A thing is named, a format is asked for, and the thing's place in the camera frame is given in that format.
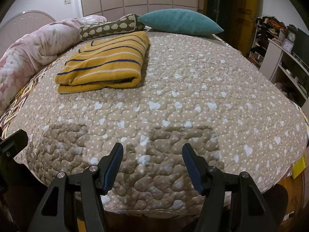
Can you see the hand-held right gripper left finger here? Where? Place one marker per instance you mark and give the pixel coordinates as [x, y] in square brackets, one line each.
[113, 169]

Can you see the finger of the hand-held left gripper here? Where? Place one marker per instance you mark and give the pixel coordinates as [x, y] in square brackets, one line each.
[13, 146]

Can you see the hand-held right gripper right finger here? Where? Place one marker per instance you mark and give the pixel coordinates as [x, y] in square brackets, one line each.
[192, 166]

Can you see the pile of clothes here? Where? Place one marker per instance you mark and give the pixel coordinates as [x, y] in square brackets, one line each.
[271, 24]

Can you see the patterned bed sheet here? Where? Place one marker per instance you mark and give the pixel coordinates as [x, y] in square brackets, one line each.
[21, 94]

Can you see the beige quilted bedspread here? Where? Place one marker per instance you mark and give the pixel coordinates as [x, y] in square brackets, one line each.
[193, 101]

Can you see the pink floral duvet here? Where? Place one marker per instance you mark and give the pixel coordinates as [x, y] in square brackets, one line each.
[36, 46]

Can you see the yellow paper item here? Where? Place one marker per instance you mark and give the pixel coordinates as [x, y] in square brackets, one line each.
[299, 168]

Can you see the white shelf unit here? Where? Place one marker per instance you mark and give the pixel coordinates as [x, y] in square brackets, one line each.
[277, 62]

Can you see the green patterned bolster pillow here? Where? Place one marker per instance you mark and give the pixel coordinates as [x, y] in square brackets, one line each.
[108, 27]

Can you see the teal pillow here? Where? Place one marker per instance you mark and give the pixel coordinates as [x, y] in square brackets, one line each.
[181, 20]

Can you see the small purple clock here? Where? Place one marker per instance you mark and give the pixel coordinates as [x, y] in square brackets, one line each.
[287, 46]

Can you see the wooden door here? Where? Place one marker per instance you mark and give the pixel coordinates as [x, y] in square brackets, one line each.
[246, 17]

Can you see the dark screen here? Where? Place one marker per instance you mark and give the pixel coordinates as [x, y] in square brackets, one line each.
[301, 46]

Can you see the black mantel clock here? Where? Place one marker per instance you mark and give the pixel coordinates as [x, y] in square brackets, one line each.
[291, 36]

